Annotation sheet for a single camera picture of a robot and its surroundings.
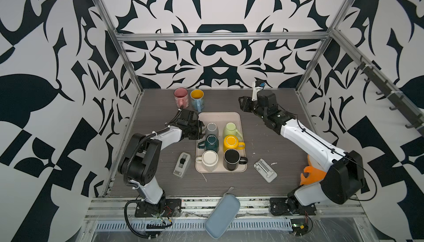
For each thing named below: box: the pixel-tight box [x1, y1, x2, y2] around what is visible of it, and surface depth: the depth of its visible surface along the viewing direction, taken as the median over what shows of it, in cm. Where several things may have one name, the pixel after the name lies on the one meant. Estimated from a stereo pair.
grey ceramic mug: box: [205, 122, 219, 139], surface depth 91 cm
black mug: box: [223, 148, 248, 172], surface depth 83 cm
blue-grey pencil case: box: [204, 186, 241, 240], surface depth 71 cm
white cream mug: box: [195, 149, 219, 172], surface depth 83 cm
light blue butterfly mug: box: [189, 88, 205, 113], surface depth 104 cm
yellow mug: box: [223, 134, 246, 152], surface depth 86 cm
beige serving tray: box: [195, 111, 248, 173], surface depth 87 cm
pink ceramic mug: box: [173, 87, 190, 109], surface depth 106 cm
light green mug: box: [223, 122, 245, 143], surface depth 92 cm
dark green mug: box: [198, 134, 220, 153], surface depth 86 cm
